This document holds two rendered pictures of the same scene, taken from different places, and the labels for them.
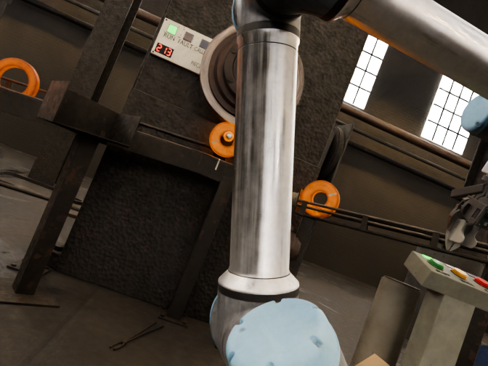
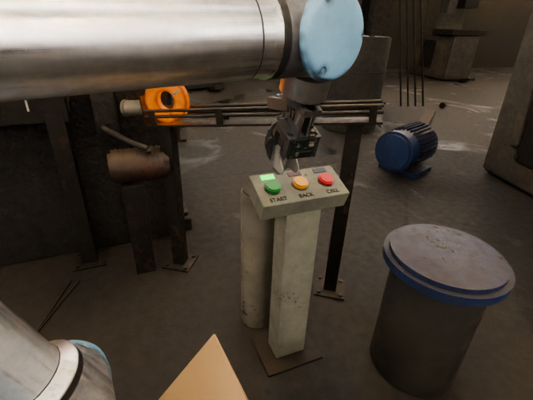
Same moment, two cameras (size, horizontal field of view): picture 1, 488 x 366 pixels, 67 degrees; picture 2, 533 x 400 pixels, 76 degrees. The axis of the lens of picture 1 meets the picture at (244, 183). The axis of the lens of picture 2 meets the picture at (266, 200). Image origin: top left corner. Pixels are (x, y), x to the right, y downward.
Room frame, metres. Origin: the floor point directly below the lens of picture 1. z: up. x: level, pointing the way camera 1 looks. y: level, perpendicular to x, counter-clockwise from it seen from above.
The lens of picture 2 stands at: (0.27, -0.35, 0.96)
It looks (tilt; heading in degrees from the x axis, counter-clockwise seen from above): 27 degrees down; 345
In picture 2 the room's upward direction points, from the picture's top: 2 degrees clockwise
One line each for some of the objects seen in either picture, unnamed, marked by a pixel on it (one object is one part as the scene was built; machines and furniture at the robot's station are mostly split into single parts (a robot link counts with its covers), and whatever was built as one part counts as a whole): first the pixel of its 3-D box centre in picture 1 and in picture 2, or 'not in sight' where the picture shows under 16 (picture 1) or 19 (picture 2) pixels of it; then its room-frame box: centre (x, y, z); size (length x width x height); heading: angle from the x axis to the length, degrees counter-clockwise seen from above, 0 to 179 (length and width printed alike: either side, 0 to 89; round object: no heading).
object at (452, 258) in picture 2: not in sight; (427, 311); (0.87, -1.02, 0.22); 0.32 x 0.32 x 0.43
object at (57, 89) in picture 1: (57, 193); not in sight; (1.29, 0.59, 0.36); 0.26 x 0.20 x 0.72; 133
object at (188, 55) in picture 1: (184, 47); not in sight; (1.69, 0.49, 1.15); 0.26 x 0.02 x 0.18; 98
